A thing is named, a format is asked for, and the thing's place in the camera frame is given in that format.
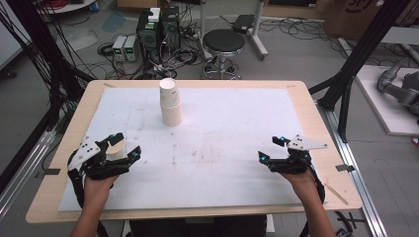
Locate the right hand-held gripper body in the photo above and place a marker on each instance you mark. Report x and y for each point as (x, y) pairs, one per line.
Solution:
(296, 156)

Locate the white floor board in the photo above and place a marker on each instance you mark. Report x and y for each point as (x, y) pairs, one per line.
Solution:
(388, 112)

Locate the large brown cardboard box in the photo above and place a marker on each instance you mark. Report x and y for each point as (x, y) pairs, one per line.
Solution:
(365, 16)

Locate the thin wooden stick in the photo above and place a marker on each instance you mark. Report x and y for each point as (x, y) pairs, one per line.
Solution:
(336, 193)

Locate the black round stool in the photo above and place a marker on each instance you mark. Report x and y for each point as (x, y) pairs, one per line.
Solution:
(223, 41)

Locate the white foam table mat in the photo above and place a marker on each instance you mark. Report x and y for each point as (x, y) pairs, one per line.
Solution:
(204, 148)

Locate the single white paper cup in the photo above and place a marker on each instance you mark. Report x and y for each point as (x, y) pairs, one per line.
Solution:
(118, 149)

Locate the black computer tower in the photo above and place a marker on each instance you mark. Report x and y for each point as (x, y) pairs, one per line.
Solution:
(148, 36)
(170, 29)

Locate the grey tape piece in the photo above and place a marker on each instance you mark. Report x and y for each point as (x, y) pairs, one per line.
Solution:
(48, 172)
(345, 168)

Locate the small white box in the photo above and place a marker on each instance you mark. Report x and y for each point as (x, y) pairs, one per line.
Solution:
(154, 15)

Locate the grey bench power supply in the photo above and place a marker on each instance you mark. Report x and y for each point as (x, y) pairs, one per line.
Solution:
(119, 47)
(131, 47)

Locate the person's dark clothing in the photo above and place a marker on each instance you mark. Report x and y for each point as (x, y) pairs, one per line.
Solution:
(197, 227)

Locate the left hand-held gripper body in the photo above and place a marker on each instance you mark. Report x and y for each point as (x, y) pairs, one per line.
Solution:
(87, 154)

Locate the person's left hand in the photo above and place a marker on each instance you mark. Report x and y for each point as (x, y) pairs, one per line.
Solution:
(99, 186)

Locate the person's right hand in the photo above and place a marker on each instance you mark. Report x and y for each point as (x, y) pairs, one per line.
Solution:
(301, 182)

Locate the black metal frame post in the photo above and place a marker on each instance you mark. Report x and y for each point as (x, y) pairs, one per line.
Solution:
(362, 56)
(39, 49)

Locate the aluminium floor rail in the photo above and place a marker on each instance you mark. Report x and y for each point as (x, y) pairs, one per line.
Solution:
(23, 171)
(359, 184)

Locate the flat black device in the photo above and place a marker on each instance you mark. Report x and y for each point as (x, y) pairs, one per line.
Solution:
(243, 23)

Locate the stack of white paper cups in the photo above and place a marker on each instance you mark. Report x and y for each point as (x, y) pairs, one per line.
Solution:
(170, 102)

